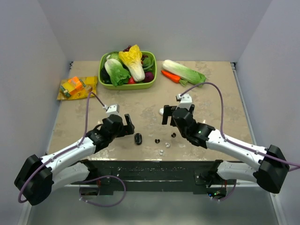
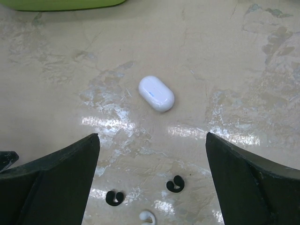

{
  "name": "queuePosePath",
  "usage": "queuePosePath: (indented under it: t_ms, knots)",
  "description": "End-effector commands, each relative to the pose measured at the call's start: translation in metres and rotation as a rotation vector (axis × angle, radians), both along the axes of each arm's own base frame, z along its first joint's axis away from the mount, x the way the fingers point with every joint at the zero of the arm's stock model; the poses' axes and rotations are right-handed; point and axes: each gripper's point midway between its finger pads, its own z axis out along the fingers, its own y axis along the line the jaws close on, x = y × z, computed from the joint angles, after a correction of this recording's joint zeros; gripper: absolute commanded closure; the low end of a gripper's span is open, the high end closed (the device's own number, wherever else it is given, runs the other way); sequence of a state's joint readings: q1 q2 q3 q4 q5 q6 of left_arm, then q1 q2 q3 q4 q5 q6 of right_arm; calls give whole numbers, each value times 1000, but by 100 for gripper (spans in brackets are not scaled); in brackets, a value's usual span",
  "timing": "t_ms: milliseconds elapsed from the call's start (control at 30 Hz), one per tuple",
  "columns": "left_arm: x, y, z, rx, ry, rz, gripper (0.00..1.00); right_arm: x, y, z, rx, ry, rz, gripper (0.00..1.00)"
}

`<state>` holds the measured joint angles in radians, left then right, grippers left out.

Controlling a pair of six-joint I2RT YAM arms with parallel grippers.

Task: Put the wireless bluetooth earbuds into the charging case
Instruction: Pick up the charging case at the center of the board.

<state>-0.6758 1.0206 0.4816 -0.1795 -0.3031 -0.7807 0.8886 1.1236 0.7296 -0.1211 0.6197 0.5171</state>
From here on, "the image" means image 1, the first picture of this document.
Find white earbud charging case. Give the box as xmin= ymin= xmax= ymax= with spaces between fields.
xmin=159 ymin=108 xmax=164 ymax=115

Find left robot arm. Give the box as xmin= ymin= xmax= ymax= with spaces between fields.
xmin=14 ymin=114 xmax=135 ymax=206

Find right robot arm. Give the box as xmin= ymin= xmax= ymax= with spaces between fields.
xmin=159 ymin=105 xmax=290 ymax=194

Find black earbud charging case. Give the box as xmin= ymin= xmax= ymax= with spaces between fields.
xmin=134 ymin=133 xmax=143 ymax=145

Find green plastic basket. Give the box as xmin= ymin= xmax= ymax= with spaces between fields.
xmin=98 ymin=51 xmax=158 ymax=90

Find orange toy carrot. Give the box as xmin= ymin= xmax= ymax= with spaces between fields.
xmin=161 ymin=70 xmax=188 ymax=87

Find purple onion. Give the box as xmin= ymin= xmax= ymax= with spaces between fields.
xmin=143 ymin=71 xmax=154 ymax=83

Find napa cabbage on table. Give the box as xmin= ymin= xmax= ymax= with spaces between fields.
xmin=162 ymin=60 xmax=206 ymax=85

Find green lettuce in basket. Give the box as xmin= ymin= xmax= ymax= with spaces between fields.
xmin=105 ymin=59 xmax=131 ymax=87

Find yellow snack bag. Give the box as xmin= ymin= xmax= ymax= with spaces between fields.
xmin=57 ymin=76 xmax=97 ymax=100

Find dark green leafy vegetable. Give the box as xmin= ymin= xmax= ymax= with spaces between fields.
xmin=142 ymin=57 xmax=154 ymax=71

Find orange juice box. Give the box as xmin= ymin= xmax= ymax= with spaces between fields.
xmin=60 ymin=76 xmax=86 ymax=98

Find yellow napa cabbage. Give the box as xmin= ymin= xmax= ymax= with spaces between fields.
xmin=119 ymin=45 xmax=145 ymax=82

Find round green cabbage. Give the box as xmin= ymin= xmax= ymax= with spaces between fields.
xmin=106 ymin=52 xmax=122 ymax=63

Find dark red grapes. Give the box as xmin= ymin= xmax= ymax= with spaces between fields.
xmin=123 ymin=45 xmax=132 ymax=52

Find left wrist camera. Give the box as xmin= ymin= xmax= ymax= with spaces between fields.
xmin=103 ymin=104 xmax=120 ymax=116

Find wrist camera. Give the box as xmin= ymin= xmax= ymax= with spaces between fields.
xmin=103 ymin=104 xmax=120 ymax=116
xmin=176 ymin=93 xmax=193 ymax=110

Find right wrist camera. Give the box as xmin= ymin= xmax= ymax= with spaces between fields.
xmin=176 ymin=93 xmax=193 ymax=110

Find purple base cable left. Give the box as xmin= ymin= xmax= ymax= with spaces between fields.
xmin=79 ymin=175 xmax=127 ymax=207

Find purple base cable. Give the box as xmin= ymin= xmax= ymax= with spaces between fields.
xmin=79 ymin=175 xmax=127 ymax=207
xmin=210 ymin=180 xmax=237 ymax=202

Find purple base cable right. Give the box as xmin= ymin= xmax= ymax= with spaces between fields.
xmin=210 ymin=180 xmax=237 ymax=202

